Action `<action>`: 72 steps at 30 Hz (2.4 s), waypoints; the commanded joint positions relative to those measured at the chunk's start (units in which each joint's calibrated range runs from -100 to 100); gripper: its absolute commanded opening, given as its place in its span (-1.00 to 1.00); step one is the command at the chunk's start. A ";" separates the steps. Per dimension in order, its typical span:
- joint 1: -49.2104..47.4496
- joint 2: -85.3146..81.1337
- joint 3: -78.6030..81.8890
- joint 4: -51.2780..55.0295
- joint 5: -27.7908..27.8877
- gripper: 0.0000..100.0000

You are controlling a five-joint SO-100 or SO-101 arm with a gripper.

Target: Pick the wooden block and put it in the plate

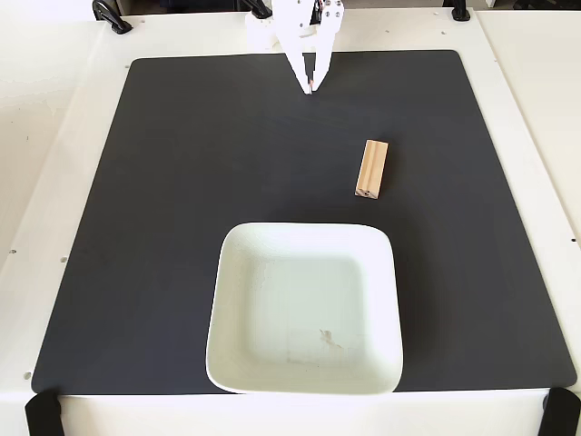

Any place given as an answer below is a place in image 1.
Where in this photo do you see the grooved wooden block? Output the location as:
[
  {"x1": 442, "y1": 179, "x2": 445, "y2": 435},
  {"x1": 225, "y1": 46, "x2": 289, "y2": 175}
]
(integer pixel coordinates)
[{"x1": 354, "y1": 139, "x2": 391, "y2": 202}]

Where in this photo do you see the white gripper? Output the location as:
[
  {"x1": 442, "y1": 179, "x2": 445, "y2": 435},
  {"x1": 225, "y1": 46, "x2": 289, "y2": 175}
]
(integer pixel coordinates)
[{"x1": 271, "y1": 0, "x2": 345, "y2": 95}]

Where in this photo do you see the black rubber mat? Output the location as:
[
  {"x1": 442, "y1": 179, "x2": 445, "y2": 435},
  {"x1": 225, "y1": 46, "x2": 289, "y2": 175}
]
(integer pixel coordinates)
[{"x1": 30, "y1": 49, "x2": 578, "y2": 394}]

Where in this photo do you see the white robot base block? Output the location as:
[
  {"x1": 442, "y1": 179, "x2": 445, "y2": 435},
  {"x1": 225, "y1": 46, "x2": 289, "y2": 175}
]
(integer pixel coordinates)
[{"x1": 244, "y1": 12, "x2": 281, "y2": 50}]

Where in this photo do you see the large black table clamp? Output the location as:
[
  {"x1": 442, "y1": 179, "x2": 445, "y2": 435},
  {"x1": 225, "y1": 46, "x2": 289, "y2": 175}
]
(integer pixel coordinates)
[{"x1": 92, "y1": 0, "x2": 134, "y2": 35}]

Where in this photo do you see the white square plate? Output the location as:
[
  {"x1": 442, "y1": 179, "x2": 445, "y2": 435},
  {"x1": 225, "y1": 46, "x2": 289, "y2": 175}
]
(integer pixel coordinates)
[{"x1": 205, "y1": 221, "x2": 405, "y2": 396}]

